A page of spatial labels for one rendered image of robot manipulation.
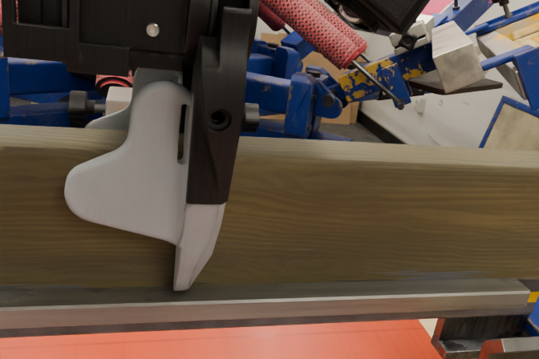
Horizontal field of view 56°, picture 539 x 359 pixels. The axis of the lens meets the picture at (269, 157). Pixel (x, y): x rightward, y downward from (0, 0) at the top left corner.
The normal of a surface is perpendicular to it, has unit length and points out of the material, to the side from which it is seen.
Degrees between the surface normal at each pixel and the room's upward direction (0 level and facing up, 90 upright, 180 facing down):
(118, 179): 84
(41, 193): 89
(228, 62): 72
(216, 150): 104
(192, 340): 0
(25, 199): 89
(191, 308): 89
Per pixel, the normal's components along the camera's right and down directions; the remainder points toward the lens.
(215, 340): 0.13, -0.93
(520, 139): -0.93, -0.20
